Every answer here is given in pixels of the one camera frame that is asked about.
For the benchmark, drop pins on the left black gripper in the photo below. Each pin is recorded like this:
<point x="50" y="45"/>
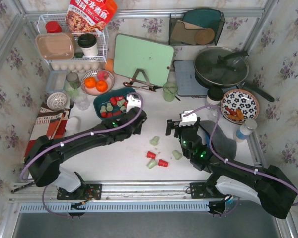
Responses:
<point x="128" y="113"/>

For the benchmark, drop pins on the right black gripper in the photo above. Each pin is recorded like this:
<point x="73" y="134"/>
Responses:
<point x="175" y="127"/>

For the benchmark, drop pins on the red capsule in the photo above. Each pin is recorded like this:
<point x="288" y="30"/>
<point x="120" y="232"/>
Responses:
<point x="113" y="101"/>
<point x="163" y="163"/>
<point x="150" y="155"/>
<point x="104" y="114"/>

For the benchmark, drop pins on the green capsule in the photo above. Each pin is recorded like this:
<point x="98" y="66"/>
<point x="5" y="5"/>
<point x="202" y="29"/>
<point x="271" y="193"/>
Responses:
<point x="177" y="155"/>
<point x="109" y="107"/>
<point x="151" y="164"/>

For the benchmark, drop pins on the teal storage basket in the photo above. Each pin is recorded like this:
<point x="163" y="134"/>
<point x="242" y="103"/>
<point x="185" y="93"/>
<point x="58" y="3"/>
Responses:
<point x="112" y="105"/>

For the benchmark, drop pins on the clear plastic cup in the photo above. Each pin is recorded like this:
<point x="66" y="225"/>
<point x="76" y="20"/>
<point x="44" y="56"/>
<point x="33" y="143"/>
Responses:
<point x="81" y="101"/>

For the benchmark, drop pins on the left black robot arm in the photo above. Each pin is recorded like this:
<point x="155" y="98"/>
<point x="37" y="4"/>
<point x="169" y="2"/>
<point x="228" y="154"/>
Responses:
<point x="46" y="156"/>

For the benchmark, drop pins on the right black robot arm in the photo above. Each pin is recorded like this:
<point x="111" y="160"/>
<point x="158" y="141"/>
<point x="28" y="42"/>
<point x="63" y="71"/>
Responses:
<point x="268" y="187"/>

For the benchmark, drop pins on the grey blue cloth pad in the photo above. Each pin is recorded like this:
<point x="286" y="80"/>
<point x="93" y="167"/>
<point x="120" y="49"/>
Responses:
<point x="222" y="145"/>

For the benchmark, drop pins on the green capsule bottom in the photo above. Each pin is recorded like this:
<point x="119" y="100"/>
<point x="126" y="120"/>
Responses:
<point x="151" y="164"/>

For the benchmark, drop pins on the white bottle silver cap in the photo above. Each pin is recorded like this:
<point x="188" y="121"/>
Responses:
<point x="245" y="130"/>

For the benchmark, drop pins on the fruit bowl plate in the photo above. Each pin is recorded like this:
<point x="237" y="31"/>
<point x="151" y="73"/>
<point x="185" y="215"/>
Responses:
<point x="97" y="82"/>

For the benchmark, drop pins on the black lid jar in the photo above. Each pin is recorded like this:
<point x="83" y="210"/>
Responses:
<point x="214" y="96"/>

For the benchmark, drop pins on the blue floral plate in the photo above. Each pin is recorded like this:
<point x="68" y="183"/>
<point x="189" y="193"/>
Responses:
<point x="237" y="105"/>

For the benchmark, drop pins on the green glass cup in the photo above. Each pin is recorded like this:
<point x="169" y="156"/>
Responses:
<point x="169" y="91"/>

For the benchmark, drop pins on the green tinted glass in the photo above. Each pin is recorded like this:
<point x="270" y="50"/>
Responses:
<point x="72" y="84"/>

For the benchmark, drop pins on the striped orange cloth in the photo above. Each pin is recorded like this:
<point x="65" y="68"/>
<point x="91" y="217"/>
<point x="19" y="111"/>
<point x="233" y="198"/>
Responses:
<point x="50" y="123"/>

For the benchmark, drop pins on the small white colander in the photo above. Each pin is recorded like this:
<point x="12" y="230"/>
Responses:
<point x="56" y="101"/>

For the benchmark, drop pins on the mint green cutting board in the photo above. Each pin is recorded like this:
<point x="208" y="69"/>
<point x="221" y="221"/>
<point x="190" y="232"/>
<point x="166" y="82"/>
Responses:
<point x="133" y="53"/>

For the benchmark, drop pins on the egg tray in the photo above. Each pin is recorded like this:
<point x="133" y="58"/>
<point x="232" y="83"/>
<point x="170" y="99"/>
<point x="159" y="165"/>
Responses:
<point x="80" y="67"/>

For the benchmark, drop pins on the black frying pan with lid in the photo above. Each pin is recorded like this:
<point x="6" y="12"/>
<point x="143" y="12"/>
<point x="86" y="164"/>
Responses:
<point x="225" y="68"/>

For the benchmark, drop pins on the white cup black lid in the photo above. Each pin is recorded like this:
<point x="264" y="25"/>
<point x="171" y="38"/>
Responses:
<point x="88" y="44"/>

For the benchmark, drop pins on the beige food container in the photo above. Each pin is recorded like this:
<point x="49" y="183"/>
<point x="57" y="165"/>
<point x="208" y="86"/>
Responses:
<point x="56" y="46"/>

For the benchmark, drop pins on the red snack bag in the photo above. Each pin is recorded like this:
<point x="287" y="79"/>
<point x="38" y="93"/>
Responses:
<point x="84" y="16"/>

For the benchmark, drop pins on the black mesh organizer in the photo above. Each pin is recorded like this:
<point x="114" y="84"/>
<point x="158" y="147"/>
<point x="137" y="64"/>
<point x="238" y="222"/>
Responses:
<point x="202" y="26"/>

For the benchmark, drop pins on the red lid jar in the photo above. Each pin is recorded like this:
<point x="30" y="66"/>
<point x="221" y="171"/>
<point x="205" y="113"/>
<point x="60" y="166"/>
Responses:
<point x="53" y="27"/>

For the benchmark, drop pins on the white wire rack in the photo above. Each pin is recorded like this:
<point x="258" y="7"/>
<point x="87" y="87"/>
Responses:
<point x="102" y="39"/>

